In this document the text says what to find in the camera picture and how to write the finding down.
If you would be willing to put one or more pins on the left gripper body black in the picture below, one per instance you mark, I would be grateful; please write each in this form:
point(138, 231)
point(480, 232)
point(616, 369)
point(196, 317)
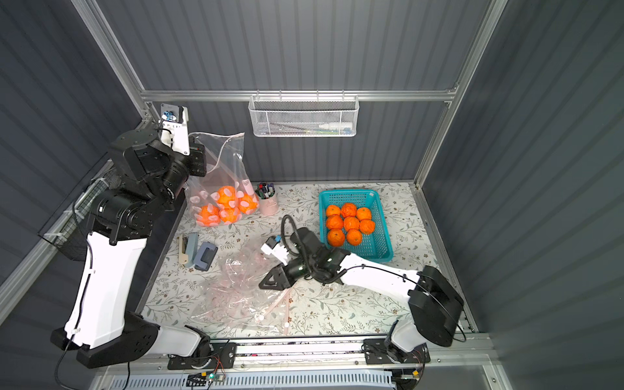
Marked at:
point(196, 159)

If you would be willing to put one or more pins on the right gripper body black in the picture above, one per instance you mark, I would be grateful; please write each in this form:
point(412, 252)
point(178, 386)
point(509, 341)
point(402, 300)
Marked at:
point(291, 268)

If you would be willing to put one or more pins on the clear zip-top bag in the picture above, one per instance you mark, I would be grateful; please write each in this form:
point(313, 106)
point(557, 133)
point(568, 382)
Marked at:
point(240, 274)
point(242, 317)
point(225, 167)

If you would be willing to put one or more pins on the orange fruit taken out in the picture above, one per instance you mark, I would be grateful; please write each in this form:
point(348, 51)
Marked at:
point(349, 210)

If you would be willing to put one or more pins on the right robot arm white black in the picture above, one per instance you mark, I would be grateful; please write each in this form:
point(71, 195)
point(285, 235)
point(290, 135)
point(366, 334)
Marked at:
point(435, 305)

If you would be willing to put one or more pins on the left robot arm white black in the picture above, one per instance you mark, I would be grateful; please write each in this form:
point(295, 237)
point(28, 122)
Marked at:
point(154, 165)

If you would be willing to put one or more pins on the pink pen cup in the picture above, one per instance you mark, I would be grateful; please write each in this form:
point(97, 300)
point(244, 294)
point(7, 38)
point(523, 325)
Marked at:
point(268, 203)

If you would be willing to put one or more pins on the teal plastic basket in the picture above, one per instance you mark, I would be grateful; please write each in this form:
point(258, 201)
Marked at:
point(376, 247)

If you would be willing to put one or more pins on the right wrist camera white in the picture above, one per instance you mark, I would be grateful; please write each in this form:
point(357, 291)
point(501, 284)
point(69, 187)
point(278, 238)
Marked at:
point(274, 247)

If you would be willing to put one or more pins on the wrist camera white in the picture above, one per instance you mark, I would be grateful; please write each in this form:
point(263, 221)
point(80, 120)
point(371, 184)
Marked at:
point(274, 247)
point(174, 127)

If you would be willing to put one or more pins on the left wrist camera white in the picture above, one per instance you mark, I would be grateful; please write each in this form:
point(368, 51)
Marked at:
point(174, 127)

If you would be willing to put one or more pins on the white wire mesh basket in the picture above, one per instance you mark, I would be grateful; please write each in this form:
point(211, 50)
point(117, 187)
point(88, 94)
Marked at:
point(318, 116)

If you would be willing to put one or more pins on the black wire wall basket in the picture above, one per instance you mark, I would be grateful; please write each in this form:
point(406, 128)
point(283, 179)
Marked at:
point(65, 230)

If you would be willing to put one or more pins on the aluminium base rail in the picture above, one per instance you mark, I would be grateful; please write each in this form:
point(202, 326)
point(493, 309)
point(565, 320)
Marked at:
point(341, 352)

